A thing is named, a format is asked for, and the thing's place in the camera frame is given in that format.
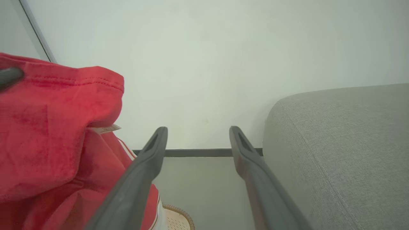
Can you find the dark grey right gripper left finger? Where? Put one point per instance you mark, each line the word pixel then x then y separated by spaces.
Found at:
pixel 131 191

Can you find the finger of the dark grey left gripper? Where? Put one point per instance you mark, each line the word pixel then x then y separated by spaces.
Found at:
pixel 9 77

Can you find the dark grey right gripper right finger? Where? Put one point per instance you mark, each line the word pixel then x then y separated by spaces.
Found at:
pixel 268 198

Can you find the red jersey with white trim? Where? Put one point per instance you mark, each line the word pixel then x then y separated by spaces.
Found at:
pixel 48 127

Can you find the cream perforated laundry basket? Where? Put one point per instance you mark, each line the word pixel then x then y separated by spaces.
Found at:
pixel 176 222

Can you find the black baseboard strip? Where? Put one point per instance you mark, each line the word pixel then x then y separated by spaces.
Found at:
pixel 198 152

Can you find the grey fabric sofa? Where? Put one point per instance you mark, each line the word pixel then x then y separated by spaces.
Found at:
pixel 345 153

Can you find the grey wall trim strip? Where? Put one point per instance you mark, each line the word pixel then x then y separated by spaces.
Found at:
pixel 36 30

